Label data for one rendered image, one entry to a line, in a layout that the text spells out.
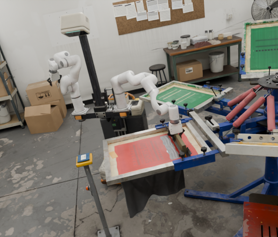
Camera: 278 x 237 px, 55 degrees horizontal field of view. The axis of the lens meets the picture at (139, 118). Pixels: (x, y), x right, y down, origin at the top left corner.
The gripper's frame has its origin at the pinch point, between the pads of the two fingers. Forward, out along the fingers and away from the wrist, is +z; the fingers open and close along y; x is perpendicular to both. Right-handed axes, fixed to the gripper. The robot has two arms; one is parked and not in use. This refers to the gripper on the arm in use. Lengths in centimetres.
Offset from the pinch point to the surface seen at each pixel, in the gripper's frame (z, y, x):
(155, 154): 5.9, 19.7, 5.7
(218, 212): 101, -35, -8
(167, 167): 2.9, 16.2, 29.1
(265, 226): -9, -10, 102
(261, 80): -29, -76, -7
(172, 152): 5.5, 7.4, 9.6
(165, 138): 5.1, 7.5, -11.3
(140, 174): 3.2, 35.5, 29.1
